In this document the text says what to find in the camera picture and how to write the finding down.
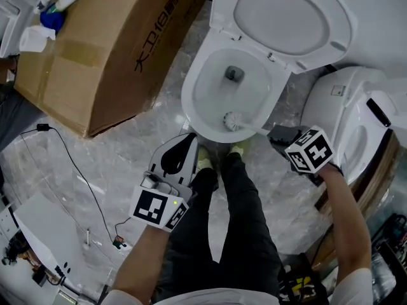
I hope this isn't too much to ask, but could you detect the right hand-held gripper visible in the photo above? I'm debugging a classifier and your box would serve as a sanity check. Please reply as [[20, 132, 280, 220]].
[[267, 125, 336, 174]]

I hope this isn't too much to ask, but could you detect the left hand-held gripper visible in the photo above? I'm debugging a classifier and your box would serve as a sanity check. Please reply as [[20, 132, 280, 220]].
[[128, 133, 198, 233]]

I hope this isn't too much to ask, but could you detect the white toilet brush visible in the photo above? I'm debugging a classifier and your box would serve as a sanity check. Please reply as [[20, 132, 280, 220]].
[[222, 111, 270, 137]]

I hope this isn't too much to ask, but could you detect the white toilet with raised lid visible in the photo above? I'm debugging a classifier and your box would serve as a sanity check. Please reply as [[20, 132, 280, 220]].
[[181, 0, 359, 144]]

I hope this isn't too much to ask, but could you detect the person's right forearm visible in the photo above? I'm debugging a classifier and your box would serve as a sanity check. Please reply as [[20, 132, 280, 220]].
[[319, 163, 373, 287]]

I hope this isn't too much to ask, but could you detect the person's left forearm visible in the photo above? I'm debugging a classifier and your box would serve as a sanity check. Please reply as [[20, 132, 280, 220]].
[[111, 224, 171, 298]]

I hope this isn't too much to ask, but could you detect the white smart toilet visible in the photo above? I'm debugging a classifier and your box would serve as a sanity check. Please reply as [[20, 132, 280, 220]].
[[300, 65, 398, 186]]

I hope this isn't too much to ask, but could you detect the person's left shoe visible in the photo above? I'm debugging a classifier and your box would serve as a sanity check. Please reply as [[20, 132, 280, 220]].
[[195, 146, 212, 172]]

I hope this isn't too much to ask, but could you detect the person's shoe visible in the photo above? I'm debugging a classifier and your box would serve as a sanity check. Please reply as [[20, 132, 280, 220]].
[[195, 146, 212, 172], [228, 139, 251, 156]]

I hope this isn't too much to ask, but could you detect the person's right shoe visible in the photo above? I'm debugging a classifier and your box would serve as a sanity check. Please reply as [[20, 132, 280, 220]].
[[228, 139, 251, 156]]

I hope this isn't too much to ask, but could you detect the person's left leg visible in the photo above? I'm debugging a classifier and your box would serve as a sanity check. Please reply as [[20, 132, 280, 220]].
[[155, 166, 220, 298]]

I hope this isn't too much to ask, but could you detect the person's leg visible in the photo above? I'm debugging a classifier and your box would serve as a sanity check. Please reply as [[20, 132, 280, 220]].
[[211, 152, 282, 298], [155, 166, 220, 298]]

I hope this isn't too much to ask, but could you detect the person's right leg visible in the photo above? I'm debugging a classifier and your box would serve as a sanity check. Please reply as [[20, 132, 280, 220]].
[[211, 152, 282, 298]]

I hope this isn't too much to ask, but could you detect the brown cardboard box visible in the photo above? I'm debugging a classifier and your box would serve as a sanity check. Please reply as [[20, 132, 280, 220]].
[[14, 0, 207, 139]]

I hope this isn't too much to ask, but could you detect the white cabinet with black marks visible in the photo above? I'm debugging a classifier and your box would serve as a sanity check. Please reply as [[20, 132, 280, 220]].
[[13, 191, 93, 298]]

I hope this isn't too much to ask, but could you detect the black bag with yellow marks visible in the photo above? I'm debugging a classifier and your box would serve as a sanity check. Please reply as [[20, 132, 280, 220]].
[[278, 252, 329, 305]]

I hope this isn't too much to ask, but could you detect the person's white shirt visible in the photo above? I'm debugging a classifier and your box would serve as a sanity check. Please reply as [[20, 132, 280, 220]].
[[101, 267, 379, 305]]

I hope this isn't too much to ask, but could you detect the white tissue roll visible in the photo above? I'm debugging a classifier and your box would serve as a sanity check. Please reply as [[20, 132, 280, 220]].
[[19, 25, 57, 53]]

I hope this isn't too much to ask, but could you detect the blue cloth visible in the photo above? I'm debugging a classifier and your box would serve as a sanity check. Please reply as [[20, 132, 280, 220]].
[[39, 4, 66, 33]]

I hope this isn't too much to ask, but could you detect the black floor cable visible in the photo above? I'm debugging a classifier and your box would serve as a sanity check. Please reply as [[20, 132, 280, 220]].
[[20, 124, 119, 244]]

